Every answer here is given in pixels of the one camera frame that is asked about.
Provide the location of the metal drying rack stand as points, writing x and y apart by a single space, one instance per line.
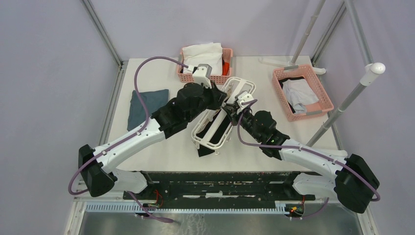
372 69

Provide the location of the white clip hanger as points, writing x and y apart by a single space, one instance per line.
233 87

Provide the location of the pink basket with white cloth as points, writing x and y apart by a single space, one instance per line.
227 57

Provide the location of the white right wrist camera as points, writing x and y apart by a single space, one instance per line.
243 100

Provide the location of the light grey underwear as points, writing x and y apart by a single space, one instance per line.
298 94

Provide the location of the folded blue-grey cloth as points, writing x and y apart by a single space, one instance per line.
153 101

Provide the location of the pink basket with underwear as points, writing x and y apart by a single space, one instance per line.
306 71

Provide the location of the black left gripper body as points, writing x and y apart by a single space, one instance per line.
209 100

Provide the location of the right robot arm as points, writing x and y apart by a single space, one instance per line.
349 179

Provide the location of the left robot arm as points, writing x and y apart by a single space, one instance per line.
98 166

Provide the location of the white crumpled cloth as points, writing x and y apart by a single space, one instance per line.
210 53

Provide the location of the black underwear beige waistband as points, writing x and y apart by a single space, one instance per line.
211 133

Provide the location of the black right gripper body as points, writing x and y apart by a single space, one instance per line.
246 122

